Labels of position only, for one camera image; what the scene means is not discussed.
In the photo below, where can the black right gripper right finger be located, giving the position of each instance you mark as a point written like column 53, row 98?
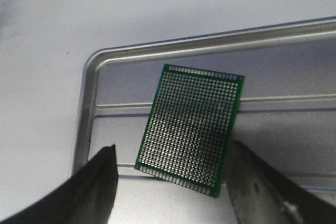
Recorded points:
column 260, row 194

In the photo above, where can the silver metal tray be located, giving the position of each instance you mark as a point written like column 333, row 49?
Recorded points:
column 237, row 127

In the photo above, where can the green perfboard circuit board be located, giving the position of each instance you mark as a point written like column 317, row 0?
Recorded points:
column 191, row 120

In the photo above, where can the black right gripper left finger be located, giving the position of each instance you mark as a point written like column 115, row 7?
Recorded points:
column 86, row 197

